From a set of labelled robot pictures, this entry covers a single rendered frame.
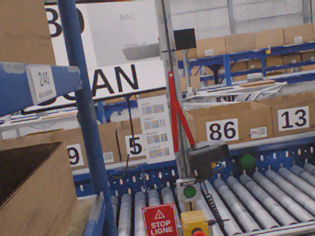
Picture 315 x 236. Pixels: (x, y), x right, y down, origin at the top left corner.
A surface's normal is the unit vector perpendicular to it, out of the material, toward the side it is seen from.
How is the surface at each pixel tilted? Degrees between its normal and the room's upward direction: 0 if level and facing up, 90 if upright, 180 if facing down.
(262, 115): 90
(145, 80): 86
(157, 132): 90
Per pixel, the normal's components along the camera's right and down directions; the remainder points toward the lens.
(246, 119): 0.07, 0.16
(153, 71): 0.39, 0.02
